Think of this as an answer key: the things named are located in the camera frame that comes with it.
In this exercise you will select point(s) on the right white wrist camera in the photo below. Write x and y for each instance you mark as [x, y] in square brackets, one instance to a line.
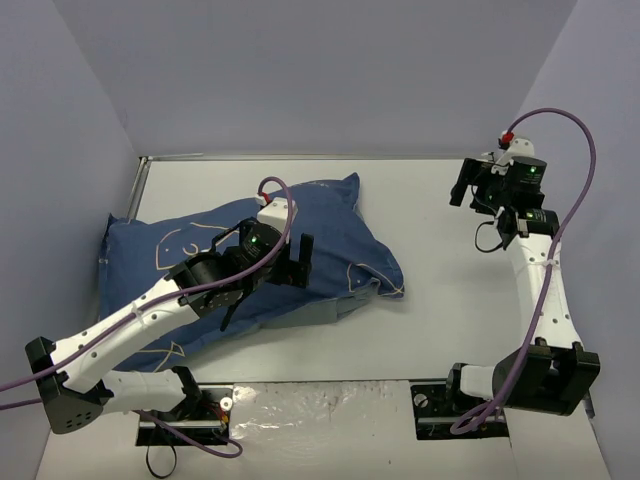
[512, 145]

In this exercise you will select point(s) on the white pillow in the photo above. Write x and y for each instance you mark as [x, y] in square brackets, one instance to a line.
[325, 311]

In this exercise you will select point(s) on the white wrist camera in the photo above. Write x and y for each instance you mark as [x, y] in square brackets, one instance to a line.
[512, 145]
[274, 211]

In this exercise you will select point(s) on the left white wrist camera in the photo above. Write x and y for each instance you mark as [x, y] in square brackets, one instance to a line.
[274, 211]

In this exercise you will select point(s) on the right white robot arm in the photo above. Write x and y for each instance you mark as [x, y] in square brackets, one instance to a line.
[554, 372]

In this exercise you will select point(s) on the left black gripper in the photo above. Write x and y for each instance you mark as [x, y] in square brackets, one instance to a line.
[293, 265]

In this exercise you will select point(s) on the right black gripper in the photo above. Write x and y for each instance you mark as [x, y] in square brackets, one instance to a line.
[470, 178]

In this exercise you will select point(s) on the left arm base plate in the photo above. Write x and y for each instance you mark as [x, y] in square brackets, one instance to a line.
[207, 423]

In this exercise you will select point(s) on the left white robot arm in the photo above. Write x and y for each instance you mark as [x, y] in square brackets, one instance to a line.
[77, 378]

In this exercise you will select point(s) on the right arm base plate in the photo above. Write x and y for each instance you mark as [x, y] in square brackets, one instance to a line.
[434, 414]

